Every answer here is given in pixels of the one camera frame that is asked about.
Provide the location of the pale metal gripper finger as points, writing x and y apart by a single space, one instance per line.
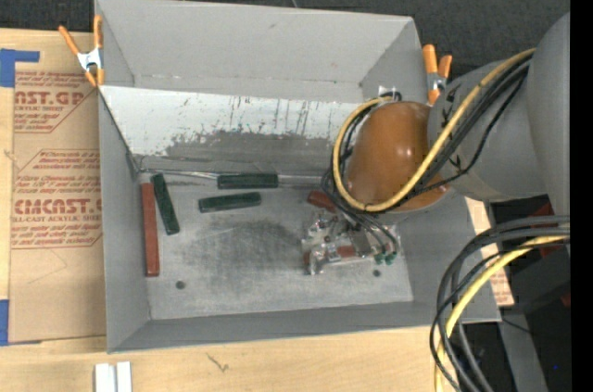
324 229
330 255

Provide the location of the red-brown flat block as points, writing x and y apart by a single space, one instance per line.
319 198
345 251
150 232

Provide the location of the grey metal bin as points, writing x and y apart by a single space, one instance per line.
259 242

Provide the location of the dark green flat block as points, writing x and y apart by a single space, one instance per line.
248 181
229 202
166 205

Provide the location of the brown cardboard board red print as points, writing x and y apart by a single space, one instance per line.
55 242

